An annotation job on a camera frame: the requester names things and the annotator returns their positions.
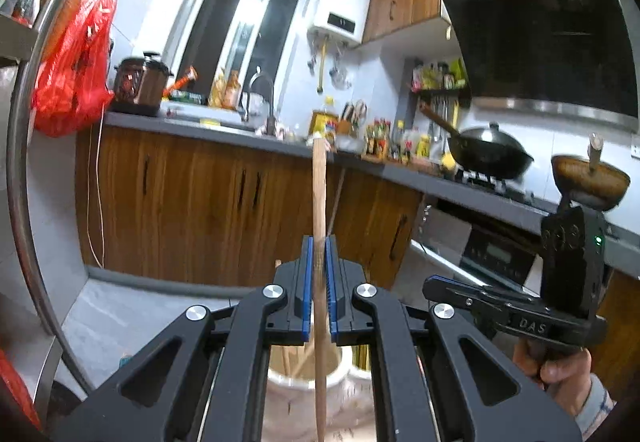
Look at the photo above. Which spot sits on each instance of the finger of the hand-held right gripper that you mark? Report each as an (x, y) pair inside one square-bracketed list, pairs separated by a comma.
[(465, 294)]

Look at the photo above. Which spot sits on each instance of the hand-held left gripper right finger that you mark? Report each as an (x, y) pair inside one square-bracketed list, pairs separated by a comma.
[(332, 292)]

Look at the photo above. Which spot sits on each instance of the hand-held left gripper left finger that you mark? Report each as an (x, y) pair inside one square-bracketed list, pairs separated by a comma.
[(308, 292)]

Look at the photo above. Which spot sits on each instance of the white floral ceramic utensil holder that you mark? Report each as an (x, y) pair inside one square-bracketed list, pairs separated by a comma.
[(350, 397)]

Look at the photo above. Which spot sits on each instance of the person's right forearm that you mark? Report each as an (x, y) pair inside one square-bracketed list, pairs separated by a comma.
[(595, 404)]

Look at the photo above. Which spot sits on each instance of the person's right hand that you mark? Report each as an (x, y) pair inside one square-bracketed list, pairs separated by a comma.
[(565, 374)]

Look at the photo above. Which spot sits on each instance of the black built-in oven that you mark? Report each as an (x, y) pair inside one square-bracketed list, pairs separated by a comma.
[(500, 254)]

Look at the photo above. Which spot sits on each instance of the brown wooden-lidded pan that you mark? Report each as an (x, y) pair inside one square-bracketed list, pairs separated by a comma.
[(590, 182)]

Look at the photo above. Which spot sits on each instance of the gas stove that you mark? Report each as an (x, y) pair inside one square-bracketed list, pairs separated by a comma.
[(500, 189)]

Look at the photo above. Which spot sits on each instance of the wooden base cabinets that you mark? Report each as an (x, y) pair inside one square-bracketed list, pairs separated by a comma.
[(210, 202)]

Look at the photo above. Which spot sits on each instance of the black wok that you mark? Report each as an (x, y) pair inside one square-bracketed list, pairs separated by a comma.
[(490, 151)]

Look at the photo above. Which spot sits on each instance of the knife block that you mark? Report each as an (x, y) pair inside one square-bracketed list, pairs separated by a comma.
[(352, 126)]

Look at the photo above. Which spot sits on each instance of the row of seasoning bottles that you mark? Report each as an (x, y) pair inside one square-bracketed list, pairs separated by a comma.
[(400, 139)]

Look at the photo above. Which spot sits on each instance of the cooking oil bottle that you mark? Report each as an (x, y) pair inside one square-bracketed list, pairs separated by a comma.
[(325, 121)]

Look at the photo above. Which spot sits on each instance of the metal sink faucet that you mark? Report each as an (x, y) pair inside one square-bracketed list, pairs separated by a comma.
[(262, 91)]

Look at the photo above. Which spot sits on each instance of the yellow gas pipe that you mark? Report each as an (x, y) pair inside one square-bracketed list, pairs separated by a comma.
[(322, 66)]

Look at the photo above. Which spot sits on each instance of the black range hood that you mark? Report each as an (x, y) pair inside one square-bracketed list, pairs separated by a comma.
[(545, 36)]

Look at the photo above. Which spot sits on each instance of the orange snack packet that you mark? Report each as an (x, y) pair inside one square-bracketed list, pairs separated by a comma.
[(181, 81)]

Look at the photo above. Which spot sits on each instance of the brown pressure cooker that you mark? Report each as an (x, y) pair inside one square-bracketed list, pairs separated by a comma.
[(140, 84)]

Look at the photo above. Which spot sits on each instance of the white water heater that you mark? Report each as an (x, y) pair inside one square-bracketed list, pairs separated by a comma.
[(340, 6)]

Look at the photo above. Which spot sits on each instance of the hanging red plastic bag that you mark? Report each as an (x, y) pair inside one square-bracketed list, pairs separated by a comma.
[(75, 66)]

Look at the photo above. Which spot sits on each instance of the wall spice rack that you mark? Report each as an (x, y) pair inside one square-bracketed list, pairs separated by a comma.
[(440, 79)]

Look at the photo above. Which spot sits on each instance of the curved metal rail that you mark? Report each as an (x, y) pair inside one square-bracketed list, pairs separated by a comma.
[(30, 121)]

